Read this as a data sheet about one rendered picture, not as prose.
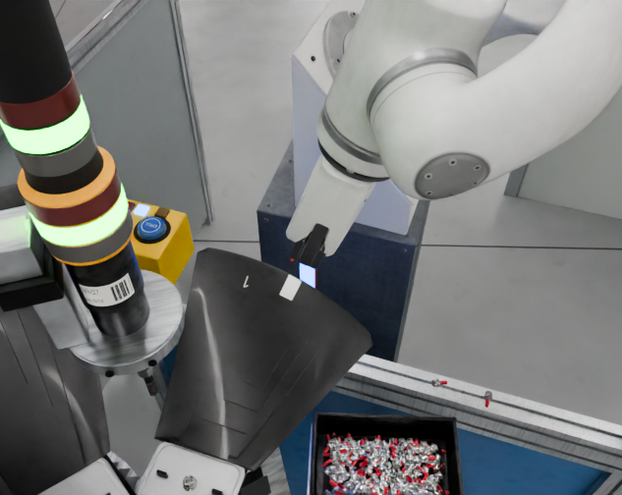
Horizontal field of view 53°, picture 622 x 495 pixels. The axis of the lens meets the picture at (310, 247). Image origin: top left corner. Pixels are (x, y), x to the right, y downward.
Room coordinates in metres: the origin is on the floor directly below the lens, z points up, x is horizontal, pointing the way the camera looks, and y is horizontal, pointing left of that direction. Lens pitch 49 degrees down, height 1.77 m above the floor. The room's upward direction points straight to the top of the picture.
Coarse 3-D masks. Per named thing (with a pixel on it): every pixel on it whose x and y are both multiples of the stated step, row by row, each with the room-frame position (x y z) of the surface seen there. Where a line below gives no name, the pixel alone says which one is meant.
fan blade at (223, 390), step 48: (192, 288) 0.42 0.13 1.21; (192, 336) 0.37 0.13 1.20; (240, 336) 0.37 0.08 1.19; (288, 336) 0.37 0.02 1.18; (336, 336) 0.39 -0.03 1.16; (192, 384) 0.31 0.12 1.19; (240, 384) 0.31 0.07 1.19; (288, 384) 0.32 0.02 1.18; (192, 432) 0.26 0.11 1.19; (240, 432) 0.26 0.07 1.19; (288, 432) 0.27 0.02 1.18
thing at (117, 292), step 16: (128, 256) 0.21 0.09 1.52; (80, 272) 0.20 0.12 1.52; (96, 272) 0.20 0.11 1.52; (112, 272) 0.20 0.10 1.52; (128, 272) 0.21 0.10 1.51; (80, 288) 0.20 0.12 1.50; (96, 288) 0.20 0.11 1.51; (112, 288) 0.20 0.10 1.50; (128, 288) 0.20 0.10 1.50; (96, 304) 0.20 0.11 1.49; (112, 304) 0.20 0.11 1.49; (128, 304) 0.20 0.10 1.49; (144, 304) 0.21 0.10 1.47; (96, 320) 0.20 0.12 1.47; (112, 320) 0.20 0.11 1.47; (128, 320) 0.20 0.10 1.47; (144, 320) 0.21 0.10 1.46; (112, 336) 0.20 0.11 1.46
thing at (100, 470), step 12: (84, 468) 0.19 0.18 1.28; (96, 468) 0.19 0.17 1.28; (108, 468) 0.19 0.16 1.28; (72, 480) 0.18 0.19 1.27; (84, 480) 0.18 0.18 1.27; (96, 480) 0.18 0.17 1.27; (108, 480) 0.18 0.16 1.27; (120, 480) 0.18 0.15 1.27; (48, 492) 0.18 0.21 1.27; (60, 492) 0.18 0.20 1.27; (72, 492) 0.18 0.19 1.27; (84, 492) 0.18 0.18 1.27; (96, 492) 0.18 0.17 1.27; (108, 492) 0.18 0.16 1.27; (120, 492) 0.18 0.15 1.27
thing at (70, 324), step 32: (0, 256) 0.19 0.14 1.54; (32, 256) 0.19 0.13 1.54; (0, 288) 0.18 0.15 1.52; (32, 288) 0.19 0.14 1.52; (64, 288) 0.20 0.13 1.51; (160, 288) 0.23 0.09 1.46; (64, 320) 0.19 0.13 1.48; (160, 320) 0.21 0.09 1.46; (96, 352) 0.19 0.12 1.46; (128, 352) 0.19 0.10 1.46; (160, 352) 0.19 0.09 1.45
